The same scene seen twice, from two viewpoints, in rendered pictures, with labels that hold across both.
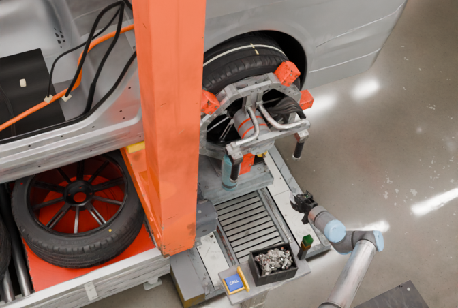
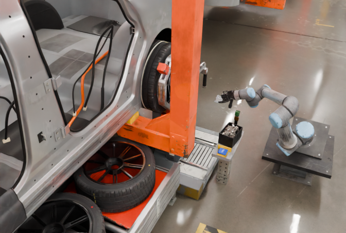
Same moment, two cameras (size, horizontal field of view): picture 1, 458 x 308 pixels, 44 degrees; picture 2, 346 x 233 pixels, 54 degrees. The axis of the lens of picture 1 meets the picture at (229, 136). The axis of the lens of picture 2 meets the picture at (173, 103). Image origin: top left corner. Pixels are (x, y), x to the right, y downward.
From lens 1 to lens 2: 1.74 m
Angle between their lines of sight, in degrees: 32
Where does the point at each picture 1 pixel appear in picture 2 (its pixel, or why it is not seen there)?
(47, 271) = (125, 215)
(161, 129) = (194, 39)
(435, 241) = (260, 116)
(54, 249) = (130, 188)
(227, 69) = (162, 50)
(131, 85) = (129, 71)
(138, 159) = (138, 124)
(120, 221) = (150, 159)
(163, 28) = not seen: outside the picture
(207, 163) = not seen: hidden behind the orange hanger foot
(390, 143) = (209, 96)
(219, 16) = (155, 18)
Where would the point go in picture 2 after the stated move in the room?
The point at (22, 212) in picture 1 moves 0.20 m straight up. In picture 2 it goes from (95, 185) to (92, 166)
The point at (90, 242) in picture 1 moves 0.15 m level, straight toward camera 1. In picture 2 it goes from (145, 175) to (162, 182)
